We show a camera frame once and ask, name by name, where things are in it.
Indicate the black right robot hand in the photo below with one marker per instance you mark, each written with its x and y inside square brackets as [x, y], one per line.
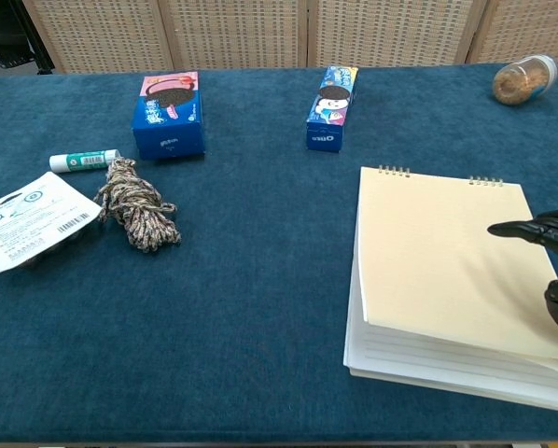
[556, 233]

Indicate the cream spiral notebook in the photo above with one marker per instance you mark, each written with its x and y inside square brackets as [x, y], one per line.
[447, 261]

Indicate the clear jar with brown contents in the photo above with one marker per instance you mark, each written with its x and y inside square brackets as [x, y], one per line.
[521, 81]

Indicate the narrow blue Oreo box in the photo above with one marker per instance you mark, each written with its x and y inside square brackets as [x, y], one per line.
[330, 109]

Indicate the blue velvet table cloth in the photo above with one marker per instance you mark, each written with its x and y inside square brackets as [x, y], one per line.
[237, 303]

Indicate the woven rattan folding screen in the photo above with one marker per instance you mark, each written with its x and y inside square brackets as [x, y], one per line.
[269, 32]

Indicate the wide blue pink Oreo box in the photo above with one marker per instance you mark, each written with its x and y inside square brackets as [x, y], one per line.
[169, 116]

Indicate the white green glue stick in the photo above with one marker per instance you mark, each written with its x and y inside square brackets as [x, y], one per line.
[80, 161]

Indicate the white blister pack card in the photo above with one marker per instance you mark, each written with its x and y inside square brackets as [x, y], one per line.
[27, 221]

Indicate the black stand with equipment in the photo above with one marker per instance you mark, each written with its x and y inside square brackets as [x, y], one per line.
[8, 37]

